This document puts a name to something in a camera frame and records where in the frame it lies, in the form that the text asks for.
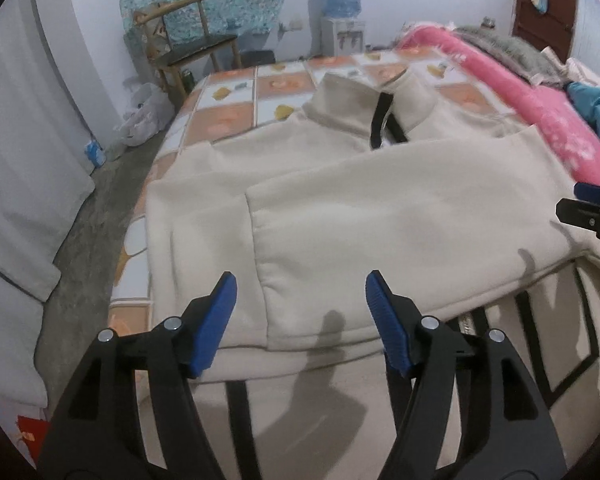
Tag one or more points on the red gift bag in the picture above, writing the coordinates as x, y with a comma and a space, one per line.
32, 435

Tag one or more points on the brown wooden door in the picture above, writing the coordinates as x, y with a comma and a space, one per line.
555, 20

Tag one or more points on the printed tote bag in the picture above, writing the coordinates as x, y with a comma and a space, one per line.
152, 35

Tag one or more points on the grey fuzzy blanket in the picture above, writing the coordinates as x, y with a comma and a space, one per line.
510, 52

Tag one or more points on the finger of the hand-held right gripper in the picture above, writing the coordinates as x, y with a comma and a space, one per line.
587, 217
597, 192

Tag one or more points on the wooden chair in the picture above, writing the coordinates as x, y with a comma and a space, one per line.
200, 47

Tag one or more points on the white cloth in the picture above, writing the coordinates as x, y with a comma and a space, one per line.
575, 67

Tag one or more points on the white curtain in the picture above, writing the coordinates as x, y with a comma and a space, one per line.
25, 135

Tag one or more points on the cream zip jacket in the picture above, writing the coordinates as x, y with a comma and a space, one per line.
380, 200

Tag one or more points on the pink floral blanket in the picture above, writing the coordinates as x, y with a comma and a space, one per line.
530, 105

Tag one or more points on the wall socket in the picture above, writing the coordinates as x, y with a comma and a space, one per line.
291, 27

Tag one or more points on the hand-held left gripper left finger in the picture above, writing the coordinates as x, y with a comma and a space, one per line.
212, 325

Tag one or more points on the blue packet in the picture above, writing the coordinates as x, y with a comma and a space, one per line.
95, 152

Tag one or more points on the white water dispenser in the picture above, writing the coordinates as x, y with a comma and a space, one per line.
342, 35

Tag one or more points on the white plastic bag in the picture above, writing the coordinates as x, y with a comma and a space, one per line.
145, 115

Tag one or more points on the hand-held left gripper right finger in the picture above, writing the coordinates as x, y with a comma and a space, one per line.
387, 325

